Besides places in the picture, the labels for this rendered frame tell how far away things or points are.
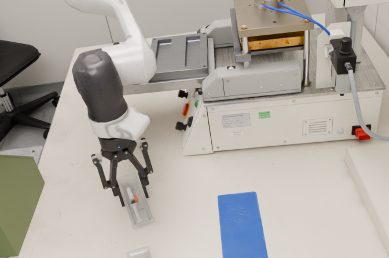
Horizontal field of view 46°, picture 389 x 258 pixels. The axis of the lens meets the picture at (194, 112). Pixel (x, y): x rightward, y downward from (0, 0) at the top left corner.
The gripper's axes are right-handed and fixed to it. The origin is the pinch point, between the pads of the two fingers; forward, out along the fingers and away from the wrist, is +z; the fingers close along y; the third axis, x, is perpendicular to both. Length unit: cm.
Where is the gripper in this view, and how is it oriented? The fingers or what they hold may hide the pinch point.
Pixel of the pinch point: (131, 190)
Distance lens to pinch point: 117.9
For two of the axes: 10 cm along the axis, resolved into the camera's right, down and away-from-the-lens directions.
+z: 1.3, 7.9, 6.0
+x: 3.4, 5.4, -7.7
